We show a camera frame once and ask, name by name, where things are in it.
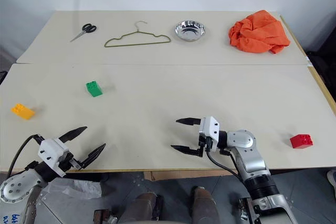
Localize white paper with blue writing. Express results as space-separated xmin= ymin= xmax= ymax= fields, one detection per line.
xmin=0 ymin=202 xmax=27 ymax=224

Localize green toy brick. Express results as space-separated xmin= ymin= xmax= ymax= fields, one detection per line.
xmin=85 ymin=80 xmax=103 ymax=98

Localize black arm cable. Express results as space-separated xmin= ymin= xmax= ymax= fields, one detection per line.
xmin=205 ymin=148 xmax=246 ymax=183
xmin=5 ymin=134 xmax=44 ymax=180

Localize black-handled scissors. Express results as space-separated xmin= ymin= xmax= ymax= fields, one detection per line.
xmin=69 ymin=23 xmax=97 ymax=43

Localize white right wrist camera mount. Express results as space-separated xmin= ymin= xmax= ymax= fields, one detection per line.
xmin=198 ymin=115 xmax=222 ymax=153

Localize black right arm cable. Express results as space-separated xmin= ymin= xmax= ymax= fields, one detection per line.
xmin=205 ymin=148 xmax=246 ymax=183

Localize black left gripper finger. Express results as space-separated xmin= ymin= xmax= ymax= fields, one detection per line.
xmin=78 ymin=143 xmax=107 ymax=169
xmin=58 ymin=126 xmax=88 ymax=143

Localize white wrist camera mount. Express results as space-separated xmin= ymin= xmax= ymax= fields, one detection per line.
xmin=198 ymin=115 xmax=222 ymax=153
xmin=38 ymin=137 xmax=70 ymax=178

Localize olive wire clothes hanger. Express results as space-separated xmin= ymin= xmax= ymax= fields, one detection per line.
xmin=104 ymin=20 xmax=172 ymax=49

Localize shiny steel bowl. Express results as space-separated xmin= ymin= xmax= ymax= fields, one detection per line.
xmin=173 ymin=20 xmax=207 ymax=42

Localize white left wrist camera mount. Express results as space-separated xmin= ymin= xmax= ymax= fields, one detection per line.
xmin=38 ymin=137 xmax=70 ymax=178

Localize dark brown rounded shape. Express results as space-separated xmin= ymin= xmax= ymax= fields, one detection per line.
xmin=119 ymin=192 xmax=165 ymax=224
xmin=190 ymin=186 xmax=222 ymax=224

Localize crumpled orange cloth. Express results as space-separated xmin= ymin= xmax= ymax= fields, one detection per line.
xmin=227 ymin=9 xmax=291 ymax=56

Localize red toy brick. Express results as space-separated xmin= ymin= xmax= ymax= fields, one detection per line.
xmin=289 ymin=134 xmax=314 ymax=150

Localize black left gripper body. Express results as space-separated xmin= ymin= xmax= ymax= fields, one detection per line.
xmin=59 ymin=151 xmax=82 ymax=173

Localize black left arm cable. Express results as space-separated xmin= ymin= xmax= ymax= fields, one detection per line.
xmin=5 ymin=134 xmax=44 ymax=180

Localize clear plastic bag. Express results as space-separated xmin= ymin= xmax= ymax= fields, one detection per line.
xmin=39 ymin=178 xmax=103 ymax=201

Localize yellow toy brick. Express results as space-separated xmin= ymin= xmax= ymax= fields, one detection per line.
xmin=10 ymin=103 xmax=36 ymax=121

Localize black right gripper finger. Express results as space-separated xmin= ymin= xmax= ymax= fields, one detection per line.
xmin=170 ymin=144 xmax=204 ymax=158
xmin=175 ymin=116 xmax=203 ymax=126

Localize white shoe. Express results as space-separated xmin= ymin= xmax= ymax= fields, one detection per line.
xmin=327 ymin=169 xmax=336 ymax=195

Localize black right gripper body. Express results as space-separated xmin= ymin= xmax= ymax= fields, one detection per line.
xmin=198 ymin=134 xmax=213 ymax=157

